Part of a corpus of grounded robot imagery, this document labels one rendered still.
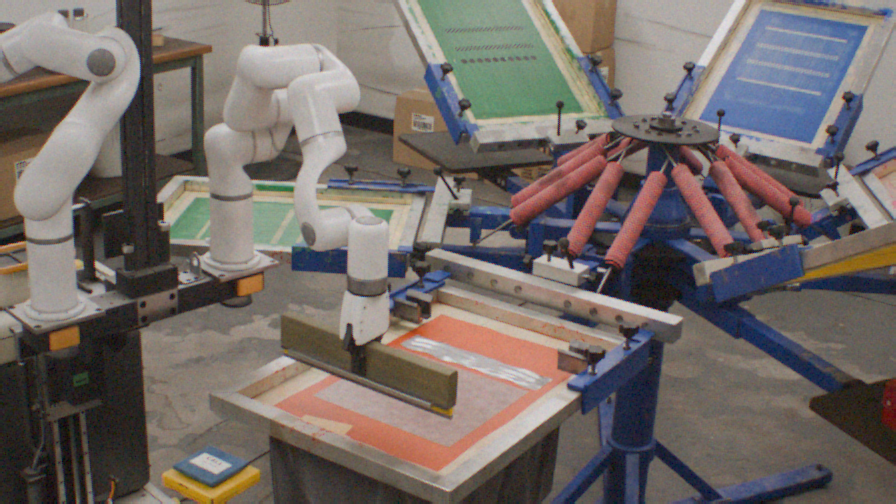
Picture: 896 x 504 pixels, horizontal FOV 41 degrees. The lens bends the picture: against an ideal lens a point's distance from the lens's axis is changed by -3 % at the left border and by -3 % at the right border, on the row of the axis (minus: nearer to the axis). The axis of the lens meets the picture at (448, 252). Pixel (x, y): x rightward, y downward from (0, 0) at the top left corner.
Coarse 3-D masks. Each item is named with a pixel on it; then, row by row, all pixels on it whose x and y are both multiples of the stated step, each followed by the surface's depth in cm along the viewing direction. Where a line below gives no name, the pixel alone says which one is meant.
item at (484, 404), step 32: (512, 352) 276; (544, 352) 276; (480, 384) 260; (512, 384) 261; (416, 416) 245; (480, 416) 246; (512, 416) 247; (384, 448) 233; (416, 448) 233; (448, 448) 234
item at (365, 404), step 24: (408, 336) 281; (432, 336) 282; (456, 336) 282; (480, 336) 283; (504, 336) 284; (432, 360) 270; (336, 384) 257; (288, 408) 246; (312, 408) 246; (336, 408) 247; (360, 408) 247; (384, 408) 248
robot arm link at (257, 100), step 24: (264, 48) 236; (288, 48) 238; (312, 48) 241; (240, 72) 241; (264, 72) 234; (288, 72) 236; (312, 72) 240; (240, 96) 246; (264, 96) 246; (240, 120) 251; (264, 120) 253; (288, 120) 257
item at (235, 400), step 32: (448, 288) 300; (512, 320) 289; (544, 320) 284; (256, 384) 249; (256, 416) 236; (288, 416) 235; (544, 416) 240; (320, 448) 229; (352, 448) 225; (512, 448) 229; (384, 480) 221; (416, 480) 217; (448, 480) 216; (480, 480) 222
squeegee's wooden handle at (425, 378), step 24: (288, 312) 243; (288, 336) 243; (312, 336) 239; (336, 336) 235; (336, 360) 237; (384, 360) 230; (408, 360) 227; (408, 384) 228; (432, 384) 225; (456, 384) 225
